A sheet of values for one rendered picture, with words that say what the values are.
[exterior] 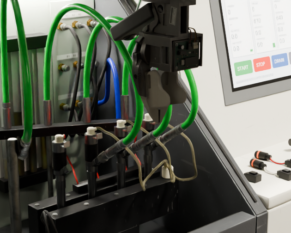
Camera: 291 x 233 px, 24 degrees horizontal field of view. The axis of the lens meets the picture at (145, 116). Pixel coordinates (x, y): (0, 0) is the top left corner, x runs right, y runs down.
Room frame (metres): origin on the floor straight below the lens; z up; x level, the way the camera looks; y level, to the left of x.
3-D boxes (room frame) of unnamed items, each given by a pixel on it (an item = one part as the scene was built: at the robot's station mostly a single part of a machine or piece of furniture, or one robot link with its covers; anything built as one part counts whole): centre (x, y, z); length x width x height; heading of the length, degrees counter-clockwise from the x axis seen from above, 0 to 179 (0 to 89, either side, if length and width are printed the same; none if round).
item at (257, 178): (1.45, -0.21, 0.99); 0.12 x 0.02 x 0.02; 42
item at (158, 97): (1.04, -0.02, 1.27); 0.06 x 0.03 x 0.09; 42
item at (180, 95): (1.06, -0.04, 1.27); 0.06 x 0.03 x 0.09; 42
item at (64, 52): (1.64, 0.17, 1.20); 0.13 x 0.03 x 0.31; 132
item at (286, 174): (1.47, -0.29, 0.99); 0.12 x 0.02 x 0.02; 38
